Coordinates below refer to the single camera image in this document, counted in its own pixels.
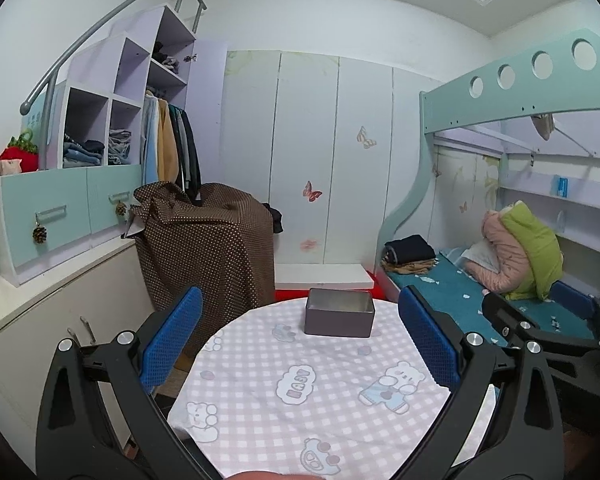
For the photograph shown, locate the brown dotted cloth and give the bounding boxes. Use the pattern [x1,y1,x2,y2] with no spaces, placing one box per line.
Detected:
[132,181,277,357]

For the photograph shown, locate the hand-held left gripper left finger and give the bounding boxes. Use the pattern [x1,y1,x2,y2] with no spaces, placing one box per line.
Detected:
[36,286,222,480]

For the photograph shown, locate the teal bed mattress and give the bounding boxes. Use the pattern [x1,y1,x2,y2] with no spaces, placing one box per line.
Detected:
[386,247,600,348]

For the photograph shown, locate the lilac stair shelf unit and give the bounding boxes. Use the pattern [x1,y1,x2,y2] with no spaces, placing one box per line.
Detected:
[45,5,199,171]

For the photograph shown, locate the lilac wall shelf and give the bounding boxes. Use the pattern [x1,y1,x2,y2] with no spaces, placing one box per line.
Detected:
[499,180,600,262]

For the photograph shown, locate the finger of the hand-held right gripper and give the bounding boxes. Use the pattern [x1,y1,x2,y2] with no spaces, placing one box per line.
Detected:
[549,280,600,322]
[481,291,600,361]

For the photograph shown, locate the folded grey clothes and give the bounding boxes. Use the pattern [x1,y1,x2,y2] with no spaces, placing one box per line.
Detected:
[107,129,132,166]

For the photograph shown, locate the grey metal box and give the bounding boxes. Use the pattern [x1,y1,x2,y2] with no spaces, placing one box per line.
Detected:
[304,288,376,339]

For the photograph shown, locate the light blue hanging shirt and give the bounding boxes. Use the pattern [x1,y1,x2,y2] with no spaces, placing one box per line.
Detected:
[141,91,160,188]

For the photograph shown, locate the dark hanging coats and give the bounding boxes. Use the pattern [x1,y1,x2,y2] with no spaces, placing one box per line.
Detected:
[169,105,202,205]

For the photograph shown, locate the teal drawer cabinet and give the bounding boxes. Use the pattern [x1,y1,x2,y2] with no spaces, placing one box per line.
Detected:
[0,162,147,287]

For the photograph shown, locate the beige low cabinet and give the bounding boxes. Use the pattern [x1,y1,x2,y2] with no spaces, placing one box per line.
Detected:
[0,240,193,443]

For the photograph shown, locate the grey metal handrail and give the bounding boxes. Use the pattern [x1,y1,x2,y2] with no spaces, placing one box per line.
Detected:
[20,0,207,117]

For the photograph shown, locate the white wardrobe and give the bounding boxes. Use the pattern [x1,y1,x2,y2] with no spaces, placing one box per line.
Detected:
[221,49,446,267]

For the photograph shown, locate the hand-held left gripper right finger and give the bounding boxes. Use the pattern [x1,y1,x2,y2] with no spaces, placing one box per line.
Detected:
[397,285,567,480]

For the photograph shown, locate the white low platform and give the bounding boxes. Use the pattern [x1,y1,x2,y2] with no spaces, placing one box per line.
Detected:
[274,262,377,292]

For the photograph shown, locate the brown hanging pouch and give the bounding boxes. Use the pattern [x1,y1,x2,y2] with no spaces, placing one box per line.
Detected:
[530,113,557,141]

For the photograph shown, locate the black cloth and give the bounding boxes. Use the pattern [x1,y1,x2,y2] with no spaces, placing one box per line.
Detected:
[262,202,284,234]

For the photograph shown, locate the pink checked tablecloth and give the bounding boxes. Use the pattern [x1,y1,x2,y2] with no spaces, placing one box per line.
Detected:
[167,297,499,480]

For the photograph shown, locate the teal bunk bed frame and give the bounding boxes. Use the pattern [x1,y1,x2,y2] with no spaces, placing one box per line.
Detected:
[377,27,600,273]

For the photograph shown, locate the white pillow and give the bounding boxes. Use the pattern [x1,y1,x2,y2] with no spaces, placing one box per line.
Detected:
[457,239,497,275]

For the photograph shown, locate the black folded clothes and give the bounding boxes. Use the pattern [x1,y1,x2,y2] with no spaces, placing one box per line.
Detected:
[384,234,437,265]

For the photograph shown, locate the tan folded clothes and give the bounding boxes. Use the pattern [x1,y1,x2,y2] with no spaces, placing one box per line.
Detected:
[384,258,439,277]

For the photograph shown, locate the person's left hand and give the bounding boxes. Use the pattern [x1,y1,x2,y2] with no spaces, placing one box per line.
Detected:
[227,470,331,480]

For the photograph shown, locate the red strawberry plush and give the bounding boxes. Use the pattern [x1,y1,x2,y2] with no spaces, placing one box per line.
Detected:
[6,129,40,174]

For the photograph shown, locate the folded blue jeans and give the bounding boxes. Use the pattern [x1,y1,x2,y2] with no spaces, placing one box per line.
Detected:
[62,132,106,168]

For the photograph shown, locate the yellow hanging coat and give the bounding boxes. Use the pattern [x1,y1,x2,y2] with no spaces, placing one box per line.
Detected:
[156,97,178,186]

